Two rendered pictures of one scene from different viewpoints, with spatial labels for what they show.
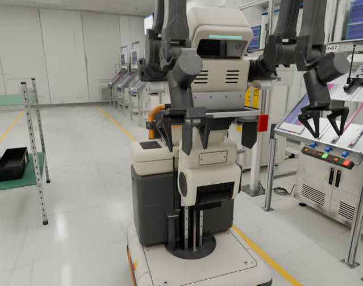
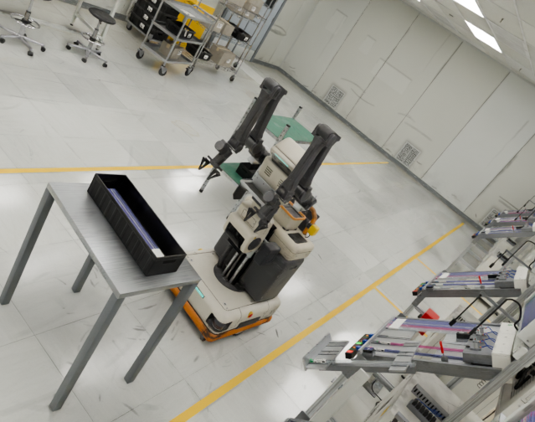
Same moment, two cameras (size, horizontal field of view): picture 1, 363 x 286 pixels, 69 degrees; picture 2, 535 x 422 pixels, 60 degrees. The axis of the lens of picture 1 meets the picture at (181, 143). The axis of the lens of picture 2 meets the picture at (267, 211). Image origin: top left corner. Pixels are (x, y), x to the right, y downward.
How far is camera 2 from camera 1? 235 cm
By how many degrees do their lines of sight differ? 45
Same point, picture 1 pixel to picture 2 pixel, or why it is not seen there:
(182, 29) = (239, 136)
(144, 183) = not seen: hidden behind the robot
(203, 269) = (208, 280)
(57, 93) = (438, 173)
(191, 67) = (218, 146)
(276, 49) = not seen: hidden behind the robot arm
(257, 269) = (222, 309)
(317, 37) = (286, 184)
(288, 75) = not seen: outside the picture
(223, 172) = (243, 228)
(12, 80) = (408, 126)
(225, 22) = (286, 153)
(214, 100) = (264, 187)
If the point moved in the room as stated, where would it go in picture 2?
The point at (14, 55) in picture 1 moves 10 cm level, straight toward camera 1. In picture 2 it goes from (435, 104) to (434, 104)
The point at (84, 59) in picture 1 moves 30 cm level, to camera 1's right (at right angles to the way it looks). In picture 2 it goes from (507, 162) to (518, 170)
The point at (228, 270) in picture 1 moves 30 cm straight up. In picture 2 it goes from (213, 292) to (236, 259)
